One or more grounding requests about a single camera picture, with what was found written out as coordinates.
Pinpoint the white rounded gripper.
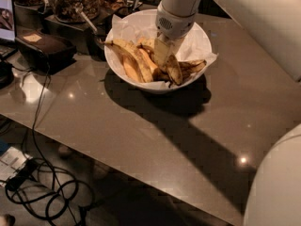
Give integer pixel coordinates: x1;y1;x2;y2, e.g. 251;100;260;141
153;2;197;73

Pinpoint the orange yellow banana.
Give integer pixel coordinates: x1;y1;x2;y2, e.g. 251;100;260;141
139;48;159;80

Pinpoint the black cable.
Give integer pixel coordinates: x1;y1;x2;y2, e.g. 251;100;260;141
4;61;97;226

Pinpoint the white power adapter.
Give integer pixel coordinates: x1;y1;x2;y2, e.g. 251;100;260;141
0;147;31;187

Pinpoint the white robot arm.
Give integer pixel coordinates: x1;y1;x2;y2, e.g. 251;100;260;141
156;0;301;226

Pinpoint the orange banana far left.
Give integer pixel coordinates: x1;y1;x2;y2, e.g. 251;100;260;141
122;56;142;82

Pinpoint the glass jar of nuts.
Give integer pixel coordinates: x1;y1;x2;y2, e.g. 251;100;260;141
48;0;100;24

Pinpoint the spotted banana left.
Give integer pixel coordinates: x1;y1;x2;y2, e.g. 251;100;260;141
104;39;153;83

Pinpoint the black pouch case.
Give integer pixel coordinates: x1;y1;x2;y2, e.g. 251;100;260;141
15;30;77;74

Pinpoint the brown banana right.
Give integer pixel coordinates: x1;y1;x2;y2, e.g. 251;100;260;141
179;59;207;79

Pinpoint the dark tray stand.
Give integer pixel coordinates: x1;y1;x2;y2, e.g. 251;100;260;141
13;2;126;57

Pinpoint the white scoop handle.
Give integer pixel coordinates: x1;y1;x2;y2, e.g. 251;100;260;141
75;8;98;35

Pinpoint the white paper liner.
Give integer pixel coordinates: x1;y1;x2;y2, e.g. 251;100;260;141
110;6;218;89

